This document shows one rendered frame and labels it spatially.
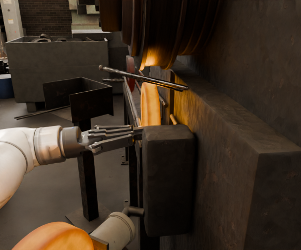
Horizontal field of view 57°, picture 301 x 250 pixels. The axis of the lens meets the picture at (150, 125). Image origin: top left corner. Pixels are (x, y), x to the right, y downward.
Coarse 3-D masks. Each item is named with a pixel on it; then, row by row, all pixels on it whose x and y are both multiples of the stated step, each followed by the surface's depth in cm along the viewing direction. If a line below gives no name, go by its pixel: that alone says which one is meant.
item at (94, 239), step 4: (92, 236) 40; (92, 240) 40; (96, 240) 40; (100, 240) 40; (96, 244) 40; (100, 244) 39; (104, 244) 39; (108, 244) 39; (96, 248) 40; (100, 248) 40; (104, 248) 39; (108, 248) 39
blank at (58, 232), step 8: (48, 224) 35; (56, 224) 35; (64, 224) 36; (32, 232) 33; (40, 232) 33; (48, 232) 33; (56, 232) 33; (64, 232) 34; (72, 232) 35; (80, 232) 36; (24, 240) 32; (32, 240) 32; (40, 240) 32; (48, 240) 32; (56, 240) 32; (64, 240) 34; (72, 240) 35; (80, 240) 37; (88, 240) 38; (16, 248) 31; (24, 248) 31; (32, 248) 31; (40, 248) 31; (48, 248) 31; (56, 248) 33; (64, 248) 34; (72, 248) 35; (80, 248) 37; (88, 248) 39
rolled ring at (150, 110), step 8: (144, 88) 74; (152, 88) 73; (144, 96) 75; (152, 96) 72; (144, 104) 84; (152, 104) 71; (144, 112) 85; (152, 112) 70; (144, 120) 85; (152, 120) 71; (160, 120) 71
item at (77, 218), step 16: (64, 80) 134; (80, 80) 140; (48, 96) 131; (64, 96) 136; (80, 96) 113; (96, 96) 118; (112, 96) 124; (48, 112) 131; (64, 112) 128; (80, 112) 115; (96, 112) 120; (112, 112) 126; (80, 128) 127; (80, 160) 134; (80, 176) 139; (96, 192) 144; (80, 208) 156; (96, 208) 147; (80, 224) 144; (96, 224) 144
